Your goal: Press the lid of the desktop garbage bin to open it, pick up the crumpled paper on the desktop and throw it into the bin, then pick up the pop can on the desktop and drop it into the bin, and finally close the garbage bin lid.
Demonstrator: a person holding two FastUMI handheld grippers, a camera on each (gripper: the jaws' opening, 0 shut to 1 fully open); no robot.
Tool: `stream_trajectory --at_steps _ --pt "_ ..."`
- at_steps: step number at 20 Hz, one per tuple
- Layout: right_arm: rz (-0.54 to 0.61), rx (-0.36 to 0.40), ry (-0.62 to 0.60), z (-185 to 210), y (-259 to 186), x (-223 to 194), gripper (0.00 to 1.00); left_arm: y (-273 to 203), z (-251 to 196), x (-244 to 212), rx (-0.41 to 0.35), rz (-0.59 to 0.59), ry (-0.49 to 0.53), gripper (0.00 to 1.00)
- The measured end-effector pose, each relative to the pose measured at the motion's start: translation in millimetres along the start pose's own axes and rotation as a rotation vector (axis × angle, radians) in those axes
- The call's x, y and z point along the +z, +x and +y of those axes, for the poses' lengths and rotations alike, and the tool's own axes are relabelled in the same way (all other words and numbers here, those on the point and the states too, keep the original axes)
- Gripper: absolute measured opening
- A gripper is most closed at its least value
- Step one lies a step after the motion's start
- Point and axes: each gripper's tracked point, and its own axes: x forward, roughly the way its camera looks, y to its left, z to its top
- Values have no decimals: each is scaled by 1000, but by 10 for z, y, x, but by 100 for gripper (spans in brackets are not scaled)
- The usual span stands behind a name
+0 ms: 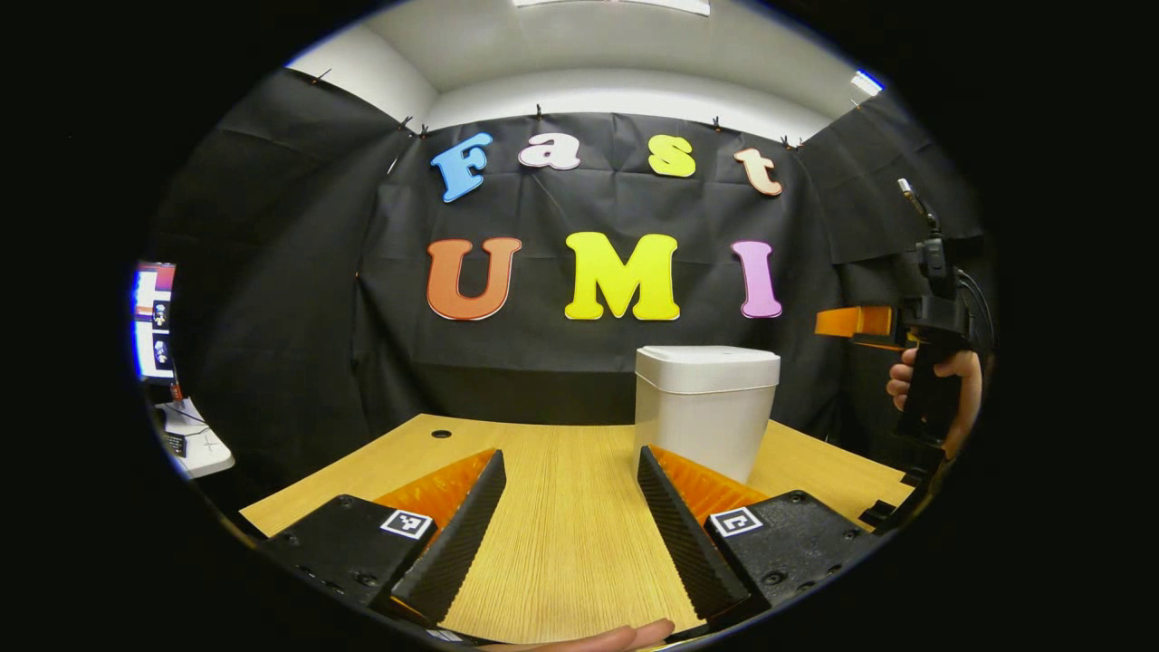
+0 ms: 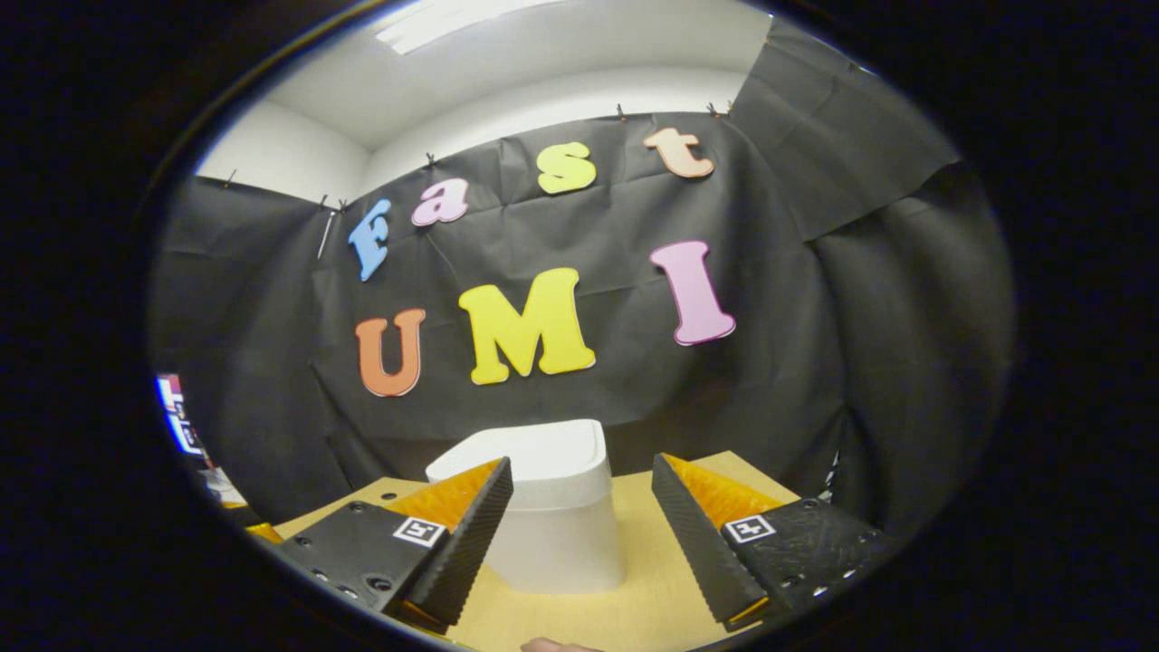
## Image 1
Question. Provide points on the small black keyboard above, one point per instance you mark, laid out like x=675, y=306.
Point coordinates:
x=175, y=445

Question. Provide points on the white side table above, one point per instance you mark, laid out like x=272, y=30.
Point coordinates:
x=208, y=448

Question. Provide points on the black backdrop cloth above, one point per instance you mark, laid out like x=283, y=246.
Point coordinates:
x=290, y=317

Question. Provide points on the rectangular ceiling light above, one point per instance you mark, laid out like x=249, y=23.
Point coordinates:
x=616, y=5

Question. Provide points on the wooden desktop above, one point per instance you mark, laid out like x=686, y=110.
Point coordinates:
x=561, y=525

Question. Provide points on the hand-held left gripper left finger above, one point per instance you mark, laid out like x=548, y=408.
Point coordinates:
x=462, y=543

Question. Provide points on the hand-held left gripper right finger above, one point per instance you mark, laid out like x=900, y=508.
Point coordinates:
x=684, y=543

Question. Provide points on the black desk bracket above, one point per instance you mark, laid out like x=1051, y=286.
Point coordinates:
x=887, y=507

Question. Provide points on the computer monitor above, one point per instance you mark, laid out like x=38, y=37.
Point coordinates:
x=156, y=317

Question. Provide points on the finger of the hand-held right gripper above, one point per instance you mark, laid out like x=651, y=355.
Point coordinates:
x=856, y=321

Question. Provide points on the small ceiling light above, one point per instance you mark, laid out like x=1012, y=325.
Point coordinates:
x=866, y=82

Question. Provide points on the white desktop garbage bin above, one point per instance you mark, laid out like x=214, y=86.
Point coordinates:
x=706, y=407

